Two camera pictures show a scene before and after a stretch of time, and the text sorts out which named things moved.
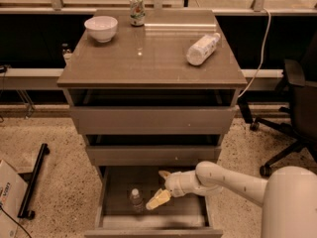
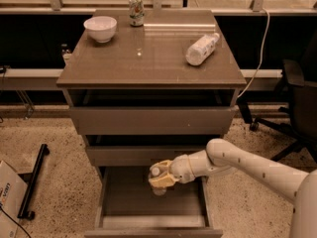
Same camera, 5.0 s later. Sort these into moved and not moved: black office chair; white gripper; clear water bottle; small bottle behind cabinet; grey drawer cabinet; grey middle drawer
Moved: clear water bottle; white gripper
Not moved: black office chair; grey drawer cabinet; grey middle drawer; small bottle behind cabinet
